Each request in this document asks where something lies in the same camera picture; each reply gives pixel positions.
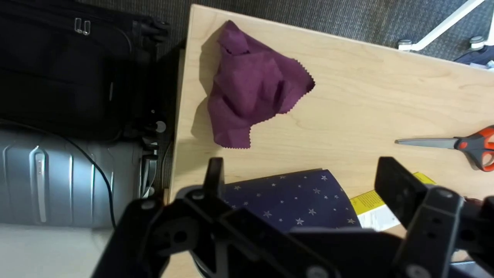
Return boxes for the orange and grey scissors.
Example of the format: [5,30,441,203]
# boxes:
[394,125,494,172]

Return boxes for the dark blue star-print cloth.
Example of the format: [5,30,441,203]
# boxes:
[223,169,361,233]

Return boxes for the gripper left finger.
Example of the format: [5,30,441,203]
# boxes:
[91,157,336,278]

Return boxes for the yellow and white paper label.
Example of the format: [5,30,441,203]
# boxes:
[350,172,436,232]

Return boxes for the white chair base with casters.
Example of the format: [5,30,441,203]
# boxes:
[398,0,494,53]

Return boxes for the black fabric suitcase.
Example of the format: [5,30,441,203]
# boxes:
[0,0,171,142]

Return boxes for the purple cloth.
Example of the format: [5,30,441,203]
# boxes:
[207,20,316,149]

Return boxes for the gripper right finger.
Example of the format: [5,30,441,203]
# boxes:
[374,156,494,278]

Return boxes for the black cable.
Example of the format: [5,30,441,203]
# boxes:
[0,119,117,229]

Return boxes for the silver hard-shell suitcase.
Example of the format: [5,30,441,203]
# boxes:
[0,129,159,228]

